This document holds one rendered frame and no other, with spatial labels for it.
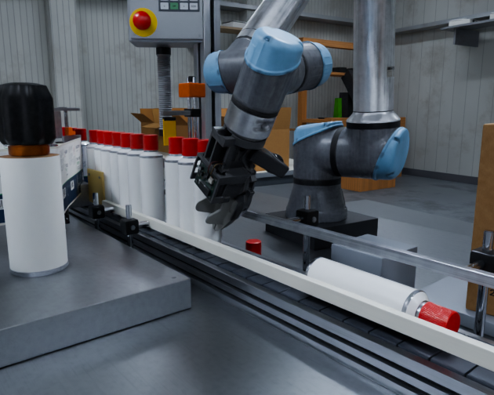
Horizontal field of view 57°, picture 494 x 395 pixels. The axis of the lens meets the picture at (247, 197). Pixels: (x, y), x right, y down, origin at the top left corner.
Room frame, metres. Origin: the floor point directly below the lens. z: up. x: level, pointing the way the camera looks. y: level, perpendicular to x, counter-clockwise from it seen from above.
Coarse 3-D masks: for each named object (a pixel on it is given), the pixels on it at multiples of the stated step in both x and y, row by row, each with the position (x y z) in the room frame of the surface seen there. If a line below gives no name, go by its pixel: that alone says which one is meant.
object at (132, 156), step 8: (136, 136) 1.03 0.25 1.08; (136, 144) 1.03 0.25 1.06; (128, 152) 1.04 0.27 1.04; (136, 152) 1.02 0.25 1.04; (128, 160) 1.03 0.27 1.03; (136, 160) 1.02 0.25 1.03; (128, 168) 1.03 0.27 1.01; (136, 168) 1.02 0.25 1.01; (128, 176) 1.03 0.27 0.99; (136, 176) 1.02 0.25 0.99; (128, 184) 1.04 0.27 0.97; (136, 184) 1.02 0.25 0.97; (136, 192) 1.02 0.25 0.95; (136, 200) 1.02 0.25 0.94; (136, 208) 1.02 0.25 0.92
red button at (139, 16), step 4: (140, 12) 1.02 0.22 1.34; (144, 12) 1.02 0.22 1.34; (136, 16) 1.02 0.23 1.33; (140, 16) 1.01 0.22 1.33; (144, 16) 1.02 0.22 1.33; (148, 16) 1.02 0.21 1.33; (136, 20) 1.01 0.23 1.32; (140, 20) 1.01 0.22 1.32; (144, 20) 1.02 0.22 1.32; (148, 20) 1.02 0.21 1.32; (136, 24) 1.02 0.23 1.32; (140, 24) 1.02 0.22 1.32; (144, 24) 1.02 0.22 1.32; (148, 24) 1.02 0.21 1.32; (140, 28) 1.02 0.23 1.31; (144, 28) 1.02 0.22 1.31
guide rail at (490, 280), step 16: (272, 224) 0.74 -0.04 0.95; (288, 224) 0.71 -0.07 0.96; (304, 224) 0.69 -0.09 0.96; (336, 240) 0.63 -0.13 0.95; (352, 240) 0.61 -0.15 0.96; (384, 256) 0.57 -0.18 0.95; (400, 256) 0.55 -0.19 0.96; (416, 256) 0.54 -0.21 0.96; (448, 272) 0.51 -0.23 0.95; (464, 272) 0.49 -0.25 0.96; (480, 272) 0.48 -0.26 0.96
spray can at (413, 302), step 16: (320, 272) 0.59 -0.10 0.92; (336, 272) 0.58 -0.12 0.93; (352, 272) 0.57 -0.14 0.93; (352, 288) 0.54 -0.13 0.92; (368, 288) 0.53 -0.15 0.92; (384, 288) 0.52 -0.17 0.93; (400, 288) 0.51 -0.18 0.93; (384, 304) 0.50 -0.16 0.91; (400, 304) 0.49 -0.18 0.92; (416, 304) 0.49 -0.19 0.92; (432, 304) 0.48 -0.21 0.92; (432, 320) 0.47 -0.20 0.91; (448, 320) 0.46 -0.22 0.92
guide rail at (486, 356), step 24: (144, 216) 0.95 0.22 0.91; (192, 240) 0.80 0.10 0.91; (240, 264) 0.69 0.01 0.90; (264, 264) 0.65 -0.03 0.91; (312, 288) 0.57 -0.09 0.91; (336, 288) 0.55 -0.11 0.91; (360, 312) 0.51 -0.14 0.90; (384, 312) 0.49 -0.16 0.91; (432, 336) 0.44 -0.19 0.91; (456, 336) 0.42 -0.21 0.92; (480, 360) 0.40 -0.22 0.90
